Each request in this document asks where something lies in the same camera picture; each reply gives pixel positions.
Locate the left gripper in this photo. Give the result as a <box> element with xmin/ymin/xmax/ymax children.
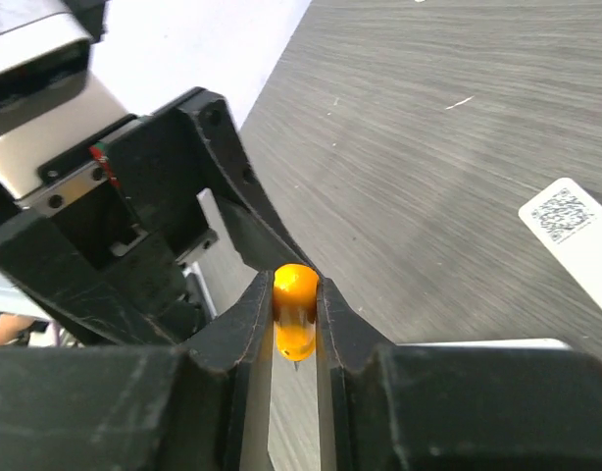
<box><xmin>0</xmin><ymin>87</ymin><xmax>316</xmax><ymax>344</ymax></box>

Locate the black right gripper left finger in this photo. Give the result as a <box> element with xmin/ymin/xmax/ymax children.
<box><xmin>0</xmin><ymin>272</ymin><xmax>274</xmax><ymax>470</ymax></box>

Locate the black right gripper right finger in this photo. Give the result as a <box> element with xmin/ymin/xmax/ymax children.
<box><xmin>317</xmin><ymin>279</ymin><xmax>602</xmax><ymax>470</ymax></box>

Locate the yellow handled screwdriver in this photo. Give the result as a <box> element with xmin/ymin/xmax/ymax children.
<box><xmin>273</xmin><ymin>264</ymin><xmax>320</xmax><ymax>370</ymax></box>

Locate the white remote with batteries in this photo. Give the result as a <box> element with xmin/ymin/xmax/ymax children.
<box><xmin>518</xmin><ymin>177</ymin><xmax>602</xmax><ymax>310</ymax></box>

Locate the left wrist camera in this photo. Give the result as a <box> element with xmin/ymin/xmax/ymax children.
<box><xmin>0</xmin><ymin>1</ymin><xmax>128</xmax><ymax>199</ymax></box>

